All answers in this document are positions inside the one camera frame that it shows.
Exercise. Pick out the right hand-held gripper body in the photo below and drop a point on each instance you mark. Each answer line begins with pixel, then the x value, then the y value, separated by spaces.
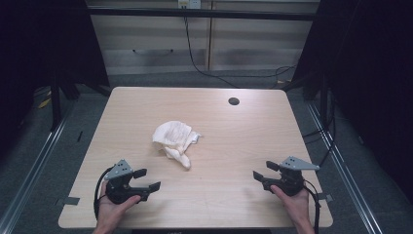
pixel 290 182

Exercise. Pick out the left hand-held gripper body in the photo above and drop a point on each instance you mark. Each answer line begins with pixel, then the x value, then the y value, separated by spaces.
pixel 120 190

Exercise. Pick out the cream floral cloth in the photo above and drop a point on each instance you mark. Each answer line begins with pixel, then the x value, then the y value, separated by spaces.
pixel 173 136

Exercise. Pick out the person's left hand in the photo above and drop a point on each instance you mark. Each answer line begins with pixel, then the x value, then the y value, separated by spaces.
pixel 112 213

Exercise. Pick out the person's right hand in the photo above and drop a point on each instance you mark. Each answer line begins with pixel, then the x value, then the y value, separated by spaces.
pixel 298 208

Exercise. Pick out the small black floor strip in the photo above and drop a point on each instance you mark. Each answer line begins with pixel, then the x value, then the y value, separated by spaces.
pixel 80 136

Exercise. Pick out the dark round table grommet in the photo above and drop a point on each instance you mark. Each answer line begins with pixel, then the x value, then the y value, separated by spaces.
pixel 233 101

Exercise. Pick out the black metal stand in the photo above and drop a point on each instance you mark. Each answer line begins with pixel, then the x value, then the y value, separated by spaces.
pixel 56 104

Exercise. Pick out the yellow floor object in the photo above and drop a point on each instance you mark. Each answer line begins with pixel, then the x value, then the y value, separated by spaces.
pixel 45 103

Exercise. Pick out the black curtain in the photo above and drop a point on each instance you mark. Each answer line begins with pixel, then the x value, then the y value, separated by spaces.
pixel 373 81
pixel 39 42

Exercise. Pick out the black horizontal bar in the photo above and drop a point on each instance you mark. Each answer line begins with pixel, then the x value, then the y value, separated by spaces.
pixel 201 14

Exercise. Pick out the metal floor rail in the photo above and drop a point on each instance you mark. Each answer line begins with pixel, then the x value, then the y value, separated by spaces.
pixel 344 169
pixel 32 175

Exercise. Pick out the white wall outlet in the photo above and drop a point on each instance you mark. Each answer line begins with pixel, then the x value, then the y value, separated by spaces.
pixel 190 4

